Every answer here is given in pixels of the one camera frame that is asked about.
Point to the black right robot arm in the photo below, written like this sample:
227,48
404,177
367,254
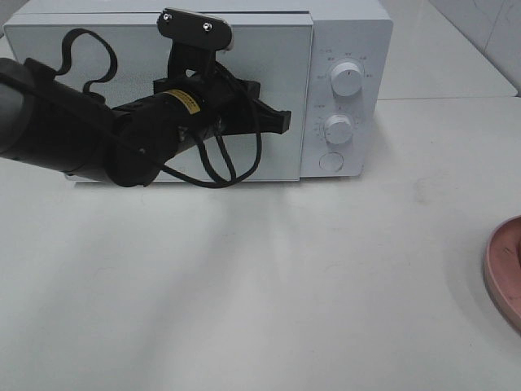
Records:
50,125

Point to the white microwave door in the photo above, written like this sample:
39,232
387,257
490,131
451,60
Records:
273,50

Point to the white microwave oven body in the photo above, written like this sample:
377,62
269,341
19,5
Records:
359,33

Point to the pink round plate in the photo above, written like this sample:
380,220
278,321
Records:
502,270

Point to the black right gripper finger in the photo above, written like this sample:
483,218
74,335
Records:
245,89
265,119

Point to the round white door button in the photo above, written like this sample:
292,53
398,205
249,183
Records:
331,162

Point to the white timer knob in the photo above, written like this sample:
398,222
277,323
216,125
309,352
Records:
338,129

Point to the upper white power knob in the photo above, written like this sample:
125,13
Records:
346,77

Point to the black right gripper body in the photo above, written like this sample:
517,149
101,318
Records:
190,109

